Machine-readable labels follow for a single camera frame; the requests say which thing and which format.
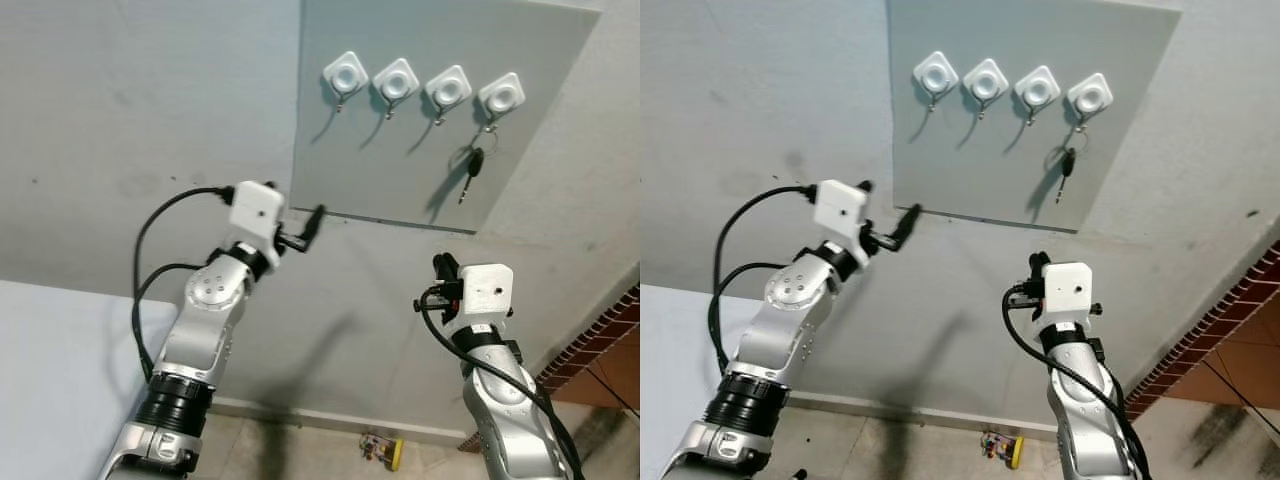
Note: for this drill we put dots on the small yellow toy vehicle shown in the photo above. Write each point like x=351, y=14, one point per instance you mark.
x=385, y=450
x=1003, y=448

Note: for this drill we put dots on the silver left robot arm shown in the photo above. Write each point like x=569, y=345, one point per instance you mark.
x=200, y=320
x=790, y=320

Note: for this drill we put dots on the grey wall board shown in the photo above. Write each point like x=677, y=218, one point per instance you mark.
x=400, y=160
x=990, y=160

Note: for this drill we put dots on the white folding table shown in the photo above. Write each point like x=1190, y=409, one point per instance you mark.
x=680, y=380
x=60, y=380

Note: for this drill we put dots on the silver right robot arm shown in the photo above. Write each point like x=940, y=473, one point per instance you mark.
x=510, y=400
x=1085, y=400

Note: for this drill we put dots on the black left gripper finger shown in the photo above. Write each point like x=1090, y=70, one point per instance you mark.
x=310, y=224
x=903, y=223
x=913, y=225
x=318, y=226

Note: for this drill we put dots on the white square wall hook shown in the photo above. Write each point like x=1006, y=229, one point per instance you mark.
x=986, y=82
x=448, y=89
x=501, y=96
x=1090, y=96
x=347, y=73
x=1038, y=89
x=937, y=73
x=396, y=82

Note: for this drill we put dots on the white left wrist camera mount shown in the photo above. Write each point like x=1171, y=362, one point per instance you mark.
x=255, y=212
x=840, y=210

